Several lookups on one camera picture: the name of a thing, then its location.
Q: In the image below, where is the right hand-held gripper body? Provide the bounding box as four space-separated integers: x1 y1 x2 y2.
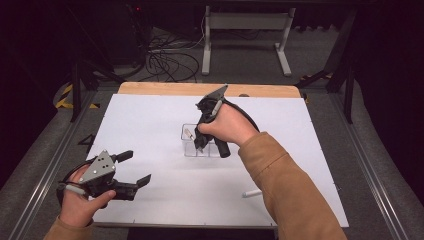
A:
194 84 232 159

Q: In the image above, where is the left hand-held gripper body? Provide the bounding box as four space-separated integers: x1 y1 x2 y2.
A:
78 150 139 203

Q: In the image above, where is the clear plastic organizer box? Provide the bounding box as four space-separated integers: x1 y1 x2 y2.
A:
180 123 225 158

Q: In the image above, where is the thin white marker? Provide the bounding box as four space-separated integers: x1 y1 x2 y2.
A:
242 189 264 199

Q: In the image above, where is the person's right hand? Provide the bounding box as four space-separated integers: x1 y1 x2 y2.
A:
197 103 261 148

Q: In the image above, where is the person's left hand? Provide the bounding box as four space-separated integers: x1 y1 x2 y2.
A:
59 165 117 228

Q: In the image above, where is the white board table cover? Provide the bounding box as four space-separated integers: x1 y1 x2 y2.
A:
60 93 350 229

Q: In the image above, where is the black metal stand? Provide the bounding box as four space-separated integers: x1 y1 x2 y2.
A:
68 6 126 123
294 9 358 125

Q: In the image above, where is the yellow black hazard tape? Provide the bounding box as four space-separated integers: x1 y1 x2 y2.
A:
54 83 101 110

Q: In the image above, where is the dark equipment rack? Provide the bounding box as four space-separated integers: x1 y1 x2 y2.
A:
109 0 151 68

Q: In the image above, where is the black cable with silver plug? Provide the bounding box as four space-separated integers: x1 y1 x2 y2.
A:
55 159 98 208
210 98 261 133

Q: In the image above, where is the black triangular bracket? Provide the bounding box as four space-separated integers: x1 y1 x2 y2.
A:
77 133 96 146

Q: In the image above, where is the aluminium floor rail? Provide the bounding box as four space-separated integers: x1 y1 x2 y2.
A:
328 93 409 240
8 91 98 240

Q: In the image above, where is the tangle of black cables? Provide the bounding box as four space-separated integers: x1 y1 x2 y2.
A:
143 28 201 84

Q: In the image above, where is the white metal stand frame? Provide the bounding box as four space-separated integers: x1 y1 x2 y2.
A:
201 4 297 78

